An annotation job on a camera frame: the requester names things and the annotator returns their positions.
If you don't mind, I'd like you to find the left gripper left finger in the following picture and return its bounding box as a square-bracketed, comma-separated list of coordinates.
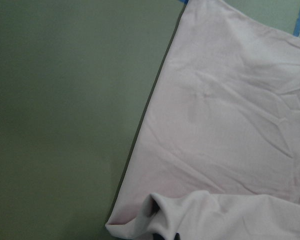
[152, 233, 163, 240]

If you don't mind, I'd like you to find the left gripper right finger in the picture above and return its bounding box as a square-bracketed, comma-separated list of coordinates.
[174, 232, 180, 240]

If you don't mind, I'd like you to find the pink snoopy t-shirt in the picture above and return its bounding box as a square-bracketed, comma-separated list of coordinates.
[105, 0, 300, 240]

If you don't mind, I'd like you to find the brown paper table cover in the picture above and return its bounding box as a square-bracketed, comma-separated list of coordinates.
[0, 0, 300, 240]

